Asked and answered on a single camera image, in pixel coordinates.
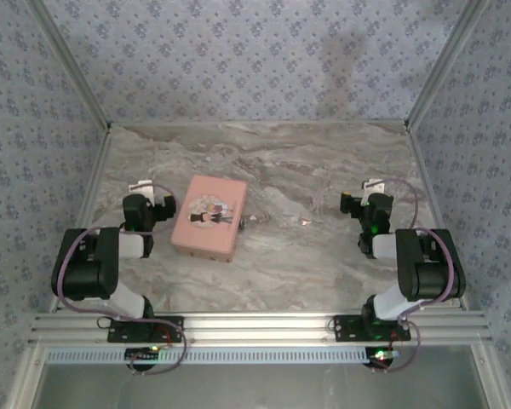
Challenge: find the slotted grey cable duct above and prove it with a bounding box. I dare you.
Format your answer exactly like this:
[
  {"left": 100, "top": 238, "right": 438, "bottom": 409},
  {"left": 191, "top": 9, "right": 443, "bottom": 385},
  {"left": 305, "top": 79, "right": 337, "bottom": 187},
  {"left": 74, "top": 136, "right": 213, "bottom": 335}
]
[{"left": 45, "top": 346, "right": 381, "bottom": 366}]

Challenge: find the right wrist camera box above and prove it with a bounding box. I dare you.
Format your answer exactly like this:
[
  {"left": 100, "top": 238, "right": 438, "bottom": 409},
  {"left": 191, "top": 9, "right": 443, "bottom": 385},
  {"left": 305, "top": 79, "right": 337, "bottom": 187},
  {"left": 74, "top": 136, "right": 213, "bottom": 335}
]
[{"left": 361, "top": 178, "right": 387, "bottom": 196}]

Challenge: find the aluminium side rail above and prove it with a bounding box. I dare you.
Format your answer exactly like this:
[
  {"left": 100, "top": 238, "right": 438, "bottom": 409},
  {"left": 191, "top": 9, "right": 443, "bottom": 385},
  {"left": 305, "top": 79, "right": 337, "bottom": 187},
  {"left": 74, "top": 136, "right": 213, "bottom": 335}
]
[
  {"left": 50, "top": 126, "right": 113, "bottom": 311},
  {"left": 406, "top": 126, "right": 470, "bottom": 311}
]

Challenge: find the pink cartoon tin box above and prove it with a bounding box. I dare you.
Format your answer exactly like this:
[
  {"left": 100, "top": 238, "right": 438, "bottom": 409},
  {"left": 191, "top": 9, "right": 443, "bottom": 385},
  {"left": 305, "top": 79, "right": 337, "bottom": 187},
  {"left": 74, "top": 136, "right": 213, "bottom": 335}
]
[{"left": 169, "top": 173, "right": 249, "bottom": 264}]

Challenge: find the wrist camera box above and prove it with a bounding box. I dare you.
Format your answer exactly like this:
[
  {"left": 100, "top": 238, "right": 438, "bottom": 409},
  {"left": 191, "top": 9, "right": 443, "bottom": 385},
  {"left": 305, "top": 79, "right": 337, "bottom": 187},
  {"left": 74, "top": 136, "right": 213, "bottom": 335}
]
[
  {"left": 129, "top": 180, "right": 156, "bottom": 199},
  {"left": 361, "top": 178, "right": 387, "bottom": 196}
]

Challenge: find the aluminium front rail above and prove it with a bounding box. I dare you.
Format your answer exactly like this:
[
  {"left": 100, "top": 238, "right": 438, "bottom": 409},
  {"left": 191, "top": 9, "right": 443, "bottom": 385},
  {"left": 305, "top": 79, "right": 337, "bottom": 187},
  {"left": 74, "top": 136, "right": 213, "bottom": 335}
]
[{"left": 28, "top": 312, "right": 493, "bottom": 345}]

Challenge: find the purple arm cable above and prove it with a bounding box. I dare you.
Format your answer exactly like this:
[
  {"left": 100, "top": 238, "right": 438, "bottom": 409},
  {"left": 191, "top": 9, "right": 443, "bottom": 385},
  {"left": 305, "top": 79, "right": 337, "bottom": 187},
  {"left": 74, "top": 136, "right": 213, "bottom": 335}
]
[
  {"left": 52, "top": 181, "right": 181, "bottom": 321},
  {"left": 382, "top": 178, "right": 457, "bottom": 320}
]

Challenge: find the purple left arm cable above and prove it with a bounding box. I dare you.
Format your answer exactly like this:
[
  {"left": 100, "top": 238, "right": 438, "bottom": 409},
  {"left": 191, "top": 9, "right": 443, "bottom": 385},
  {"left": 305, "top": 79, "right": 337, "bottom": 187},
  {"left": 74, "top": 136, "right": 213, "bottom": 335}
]
[{"left": 52, "top": 181, "right": 181, "bottom": 321}]

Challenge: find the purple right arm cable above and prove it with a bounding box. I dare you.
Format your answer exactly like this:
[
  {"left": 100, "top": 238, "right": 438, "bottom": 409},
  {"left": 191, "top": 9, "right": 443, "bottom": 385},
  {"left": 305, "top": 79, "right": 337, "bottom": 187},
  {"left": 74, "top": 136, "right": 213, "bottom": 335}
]
[{"left": 382, "top": 178, "right": 457, "bottom": 320}]

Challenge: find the black controller board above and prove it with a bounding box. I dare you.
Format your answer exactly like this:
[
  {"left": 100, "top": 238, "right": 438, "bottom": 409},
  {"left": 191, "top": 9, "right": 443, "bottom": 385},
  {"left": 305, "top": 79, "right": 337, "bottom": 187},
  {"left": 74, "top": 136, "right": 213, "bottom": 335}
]
[
  {"left": 123, "top": 346, "right": 162, "bottom": 370},
  {"left": 365, "top": 347, "right": 399, "bottom": 370}
]

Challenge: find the aluminium frame post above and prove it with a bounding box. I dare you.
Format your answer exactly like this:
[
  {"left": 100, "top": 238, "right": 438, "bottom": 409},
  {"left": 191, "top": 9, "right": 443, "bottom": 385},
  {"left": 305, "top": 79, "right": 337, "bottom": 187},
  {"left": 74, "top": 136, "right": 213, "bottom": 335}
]
[
  {"left": 28, "top": 0, "right": 112, "bottom": 128},
  {"left": 405, "top": 0, "right": 491, "bottom": 128}
]

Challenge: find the purple cable under base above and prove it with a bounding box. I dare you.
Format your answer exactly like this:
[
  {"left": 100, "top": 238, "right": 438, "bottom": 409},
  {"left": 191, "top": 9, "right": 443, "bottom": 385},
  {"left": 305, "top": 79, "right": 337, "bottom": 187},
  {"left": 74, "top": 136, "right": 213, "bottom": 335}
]
[
  {"left": 369, "top": 319, "right": 424, "bottom": 375},
  {"left": 126, "top": 326, "right": 189, "bottom": 377}
]

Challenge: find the aluminium back rail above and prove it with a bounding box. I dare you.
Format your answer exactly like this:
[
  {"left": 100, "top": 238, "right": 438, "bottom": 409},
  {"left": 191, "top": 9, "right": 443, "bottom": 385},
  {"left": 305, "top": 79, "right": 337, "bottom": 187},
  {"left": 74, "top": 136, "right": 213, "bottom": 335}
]
[{"left": 109, "top": 119, "right": 410, "bottom": 128}]

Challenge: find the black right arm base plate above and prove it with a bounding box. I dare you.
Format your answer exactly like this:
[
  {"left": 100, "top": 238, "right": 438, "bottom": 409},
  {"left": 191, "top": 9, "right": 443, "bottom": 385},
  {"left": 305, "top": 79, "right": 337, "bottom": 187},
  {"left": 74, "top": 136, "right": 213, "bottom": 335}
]
[{"left": 331, "top": 314, "right": 412, "bottom": 343}]

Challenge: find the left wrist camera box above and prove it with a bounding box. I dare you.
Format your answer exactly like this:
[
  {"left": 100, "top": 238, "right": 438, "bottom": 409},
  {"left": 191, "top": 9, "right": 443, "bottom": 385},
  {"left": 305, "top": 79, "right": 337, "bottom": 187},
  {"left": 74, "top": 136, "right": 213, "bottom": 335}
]
[{"left": 129, "top": 180, "right": 156, "bottom": 199}]

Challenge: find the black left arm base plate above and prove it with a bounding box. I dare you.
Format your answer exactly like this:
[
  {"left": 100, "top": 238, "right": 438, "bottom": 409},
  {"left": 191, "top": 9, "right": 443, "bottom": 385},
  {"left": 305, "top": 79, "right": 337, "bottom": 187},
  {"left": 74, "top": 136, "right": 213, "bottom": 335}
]
[{"left": 106, "top": 316, "right": 185, "bottom": 343}]

